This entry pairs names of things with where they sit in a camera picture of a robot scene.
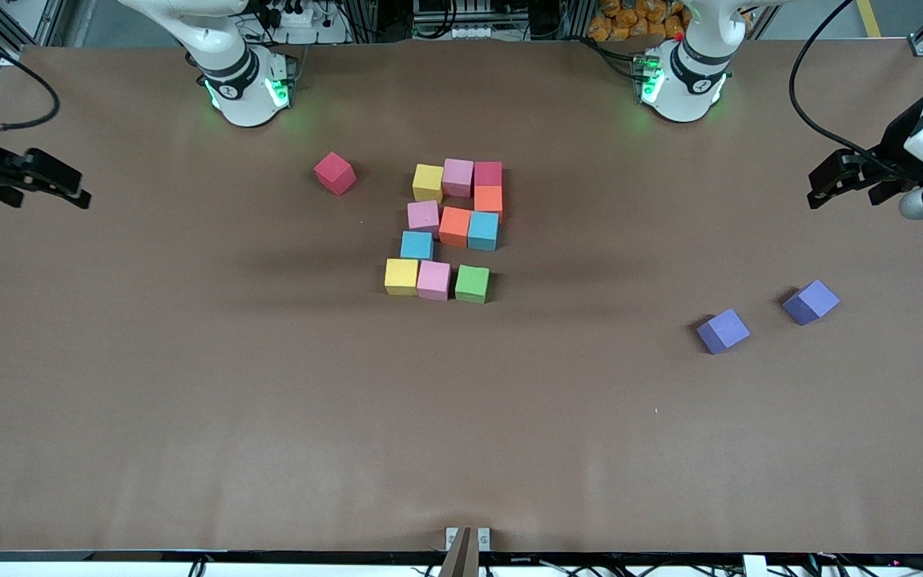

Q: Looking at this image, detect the yellow foam cube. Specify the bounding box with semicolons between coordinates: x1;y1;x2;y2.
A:
385;258;421;297
413;164;445;203

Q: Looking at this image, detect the pink foam cube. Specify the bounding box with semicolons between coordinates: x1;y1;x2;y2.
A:
407;200;441;235
441;159;476;198
417;261;453;302

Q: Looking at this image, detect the green foam cube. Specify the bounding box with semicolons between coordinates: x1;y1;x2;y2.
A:
455;265;491;305

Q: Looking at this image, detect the purple foam cube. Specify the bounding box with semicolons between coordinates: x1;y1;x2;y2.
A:
782;279;840;326
697;309;752;355

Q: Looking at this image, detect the pile of orange fruits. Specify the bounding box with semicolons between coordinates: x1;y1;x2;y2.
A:
590;0;691;42

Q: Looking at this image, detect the white power strip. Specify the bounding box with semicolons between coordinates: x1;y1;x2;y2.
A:
261;0;326;29

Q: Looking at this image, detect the white rack device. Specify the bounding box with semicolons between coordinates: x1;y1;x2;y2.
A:
413;0;510;41

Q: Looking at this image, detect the brown paper table cover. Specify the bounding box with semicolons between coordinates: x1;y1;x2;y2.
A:
0;40;923;554

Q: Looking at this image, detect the brown mounting bar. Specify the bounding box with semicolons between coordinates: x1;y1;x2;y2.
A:
439;527;480;577

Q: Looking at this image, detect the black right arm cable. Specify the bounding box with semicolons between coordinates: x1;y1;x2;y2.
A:
0;20;61;134

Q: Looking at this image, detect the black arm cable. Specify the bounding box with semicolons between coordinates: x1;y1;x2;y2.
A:
0;20;61;134
788;0;911;176

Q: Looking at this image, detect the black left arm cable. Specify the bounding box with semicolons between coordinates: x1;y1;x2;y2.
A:
788;0;911;176

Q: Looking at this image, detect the small metal table bracket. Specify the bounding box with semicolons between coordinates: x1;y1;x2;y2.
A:
445;527;491;552

